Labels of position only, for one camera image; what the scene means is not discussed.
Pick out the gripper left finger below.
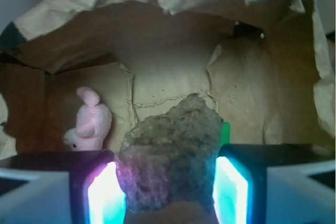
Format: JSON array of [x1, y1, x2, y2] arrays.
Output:
[[1, 150, 126, 223]]

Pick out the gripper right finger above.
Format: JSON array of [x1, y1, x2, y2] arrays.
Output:
[[213, 144, 335, 223]]

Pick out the dark grey rock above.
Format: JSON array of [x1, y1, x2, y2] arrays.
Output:
[[116, 93, 223, 213]]

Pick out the green rectangular box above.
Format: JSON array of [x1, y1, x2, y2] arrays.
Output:
[[219, 122, 230, 147]]

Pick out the pink plush bunny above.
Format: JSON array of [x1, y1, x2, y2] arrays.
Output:
[[62, 86, 112, 152]]

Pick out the brown paper bag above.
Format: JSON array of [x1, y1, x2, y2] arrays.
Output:
[[1, 0, 335, 158]]

